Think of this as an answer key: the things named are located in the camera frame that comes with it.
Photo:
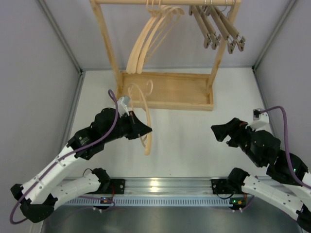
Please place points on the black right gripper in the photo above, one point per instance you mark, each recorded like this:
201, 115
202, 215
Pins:
222, 130

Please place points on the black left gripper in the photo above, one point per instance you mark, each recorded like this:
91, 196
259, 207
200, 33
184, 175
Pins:
138, 128

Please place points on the beige plastic hanger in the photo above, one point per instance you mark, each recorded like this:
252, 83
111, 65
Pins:
136, 51
162, 21
165, 19
146, 141

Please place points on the taupe clip hanger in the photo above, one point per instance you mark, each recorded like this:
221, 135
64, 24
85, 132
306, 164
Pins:
213, 39
193, 10
212, 10

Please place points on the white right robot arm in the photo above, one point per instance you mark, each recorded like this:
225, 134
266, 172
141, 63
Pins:
263, 149

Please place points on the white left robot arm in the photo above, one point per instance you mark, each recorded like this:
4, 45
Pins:
42, 195

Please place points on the wooden hanger rack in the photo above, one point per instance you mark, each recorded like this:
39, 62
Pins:
180, 91

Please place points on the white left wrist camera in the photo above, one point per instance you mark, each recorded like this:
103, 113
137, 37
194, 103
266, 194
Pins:
123, 104

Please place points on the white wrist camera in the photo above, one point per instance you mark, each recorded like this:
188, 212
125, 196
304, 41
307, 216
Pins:
259, 119
123, 104

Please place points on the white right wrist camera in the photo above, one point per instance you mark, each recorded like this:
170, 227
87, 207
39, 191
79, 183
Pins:
259, 119

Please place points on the aluminium mounting rail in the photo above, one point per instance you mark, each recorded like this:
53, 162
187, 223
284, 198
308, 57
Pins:
161, 186

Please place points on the white slotted cable duct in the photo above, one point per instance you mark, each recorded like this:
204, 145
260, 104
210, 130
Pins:
155, 202

